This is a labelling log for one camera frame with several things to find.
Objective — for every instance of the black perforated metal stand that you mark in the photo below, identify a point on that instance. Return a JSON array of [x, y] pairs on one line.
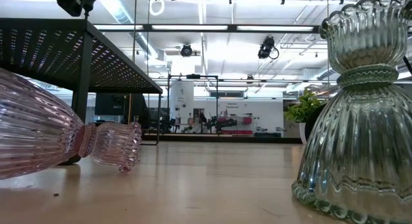
[[58, 53]]

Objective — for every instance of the black ceiling spotlight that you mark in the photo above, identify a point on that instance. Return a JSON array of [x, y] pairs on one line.
[[265, 48], [186, 51]]

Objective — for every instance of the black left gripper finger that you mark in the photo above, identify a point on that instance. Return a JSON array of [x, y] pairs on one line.
[[69, 2]]

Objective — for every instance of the white light strip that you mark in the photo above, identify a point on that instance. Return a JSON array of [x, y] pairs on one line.
[[190, 27], [275, 28], [119, 27]]

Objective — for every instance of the distant red storage bins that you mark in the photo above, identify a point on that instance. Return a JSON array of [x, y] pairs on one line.
[[247, 120]]

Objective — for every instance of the green ribbed glass candle holder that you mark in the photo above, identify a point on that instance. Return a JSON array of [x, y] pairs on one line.
[[357, 146]]

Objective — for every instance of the black monitor screen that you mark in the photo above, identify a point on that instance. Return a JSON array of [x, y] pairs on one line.
[[112, 104]]

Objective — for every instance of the pink ribbed glass candle holder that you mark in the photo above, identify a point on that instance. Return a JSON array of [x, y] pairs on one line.
[[38, 127]]

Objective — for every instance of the black distant rig frame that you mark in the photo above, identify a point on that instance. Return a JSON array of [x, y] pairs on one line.
[[193, 76]]

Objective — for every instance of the green plant in white pot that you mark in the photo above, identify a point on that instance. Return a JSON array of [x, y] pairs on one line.
[[304, 109]]

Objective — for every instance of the tall black candlestick holder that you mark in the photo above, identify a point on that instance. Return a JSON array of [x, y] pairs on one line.
[[89, 1]]

